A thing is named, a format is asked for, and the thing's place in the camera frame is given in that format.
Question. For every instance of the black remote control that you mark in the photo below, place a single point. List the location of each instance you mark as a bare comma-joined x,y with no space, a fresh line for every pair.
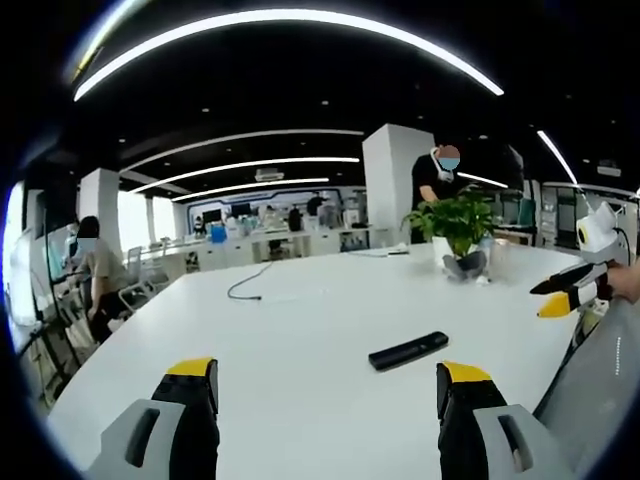
407,350

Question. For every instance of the green potted plant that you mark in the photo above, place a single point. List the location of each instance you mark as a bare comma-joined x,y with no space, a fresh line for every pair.
457,227

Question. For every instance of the long white counter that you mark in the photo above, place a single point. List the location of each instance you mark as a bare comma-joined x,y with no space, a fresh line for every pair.
260,245

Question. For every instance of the white pillar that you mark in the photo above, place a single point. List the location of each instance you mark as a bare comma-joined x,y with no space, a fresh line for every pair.
100,200
387,185

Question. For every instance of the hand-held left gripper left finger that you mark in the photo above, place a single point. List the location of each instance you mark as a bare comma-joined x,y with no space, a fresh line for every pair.
165,420

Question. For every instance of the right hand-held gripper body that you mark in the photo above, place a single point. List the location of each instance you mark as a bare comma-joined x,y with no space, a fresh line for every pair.
597,232

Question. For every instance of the white office chair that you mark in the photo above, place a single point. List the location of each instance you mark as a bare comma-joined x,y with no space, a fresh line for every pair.
142,280

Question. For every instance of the person's grey clothing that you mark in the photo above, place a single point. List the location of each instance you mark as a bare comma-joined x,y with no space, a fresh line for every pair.
595,395

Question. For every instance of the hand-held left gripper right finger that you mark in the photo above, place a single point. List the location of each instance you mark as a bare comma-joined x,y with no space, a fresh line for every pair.
480,425

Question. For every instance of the person's right hand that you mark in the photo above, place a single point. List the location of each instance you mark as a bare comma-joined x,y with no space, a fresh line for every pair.
625,282

